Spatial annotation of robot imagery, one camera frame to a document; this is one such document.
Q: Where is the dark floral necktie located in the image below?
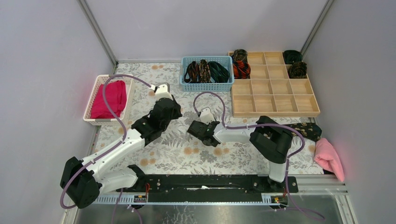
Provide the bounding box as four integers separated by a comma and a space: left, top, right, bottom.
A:
286, 123, 322, 142

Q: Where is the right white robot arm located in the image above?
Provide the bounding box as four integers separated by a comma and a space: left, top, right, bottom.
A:
187, 116, 293, 192

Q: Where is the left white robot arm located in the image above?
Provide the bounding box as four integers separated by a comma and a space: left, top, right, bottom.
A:
60, 96, 182, 209

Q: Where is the floral table mat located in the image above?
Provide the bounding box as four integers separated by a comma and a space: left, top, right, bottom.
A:
91, 63, 324, 175

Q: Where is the white plastic basket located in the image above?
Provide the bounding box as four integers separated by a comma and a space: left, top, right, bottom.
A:
83, 75, 135, 126

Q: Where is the red folded cloth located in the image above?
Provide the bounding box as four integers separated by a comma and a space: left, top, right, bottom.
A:
90, 81, 127, 119

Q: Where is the brown striped tie in basket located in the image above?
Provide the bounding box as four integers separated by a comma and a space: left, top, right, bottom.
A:
184, 61, 199, 84

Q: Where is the brown patterned tie in basket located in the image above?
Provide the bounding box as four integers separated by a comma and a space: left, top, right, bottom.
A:
199, 59, 211, 83

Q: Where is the dark green tie in basket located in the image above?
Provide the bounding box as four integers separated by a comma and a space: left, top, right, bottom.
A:
208, 61, 229, 83

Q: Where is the blue plastic basket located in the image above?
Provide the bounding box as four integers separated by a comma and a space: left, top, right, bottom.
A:
180, 56, 234, 92

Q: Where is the rolled orange black tie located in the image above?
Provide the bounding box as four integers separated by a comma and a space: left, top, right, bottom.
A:
233, 61, 251, 79

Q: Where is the wooden compartment tray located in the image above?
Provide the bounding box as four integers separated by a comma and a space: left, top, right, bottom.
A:
231, 52, 320, 118

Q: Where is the rolled dark striped tie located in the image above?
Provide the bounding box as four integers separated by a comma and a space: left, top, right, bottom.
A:
231, 49, 248, 63

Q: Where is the rolled olive patterned tie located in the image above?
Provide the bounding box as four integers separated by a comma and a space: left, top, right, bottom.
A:
288, 61, 307, 79

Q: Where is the rolled dark green tie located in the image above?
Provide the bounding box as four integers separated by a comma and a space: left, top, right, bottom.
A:
283, 50, 303, 64

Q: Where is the pink cloth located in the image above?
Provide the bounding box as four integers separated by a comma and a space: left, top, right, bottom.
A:
314, 138, 345, 182

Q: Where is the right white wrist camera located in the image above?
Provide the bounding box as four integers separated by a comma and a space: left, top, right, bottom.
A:
198, 107, 216, 124

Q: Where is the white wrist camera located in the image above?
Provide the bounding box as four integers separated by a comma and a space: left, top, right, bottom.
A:
150, 83, 173, 101
198, 107, 216, 124

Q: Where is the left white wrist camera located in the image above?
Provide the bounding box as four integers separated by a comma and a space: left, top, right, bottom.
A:
150, 83, 173, 101

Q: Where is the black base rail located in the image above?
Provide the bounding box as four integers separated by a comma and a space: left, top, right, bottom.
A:
123, 174, 299, 203

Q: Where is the grey slotted cable duct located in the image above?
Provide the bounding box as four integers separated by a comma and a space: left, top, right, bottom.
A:
92, 194, 283, 206

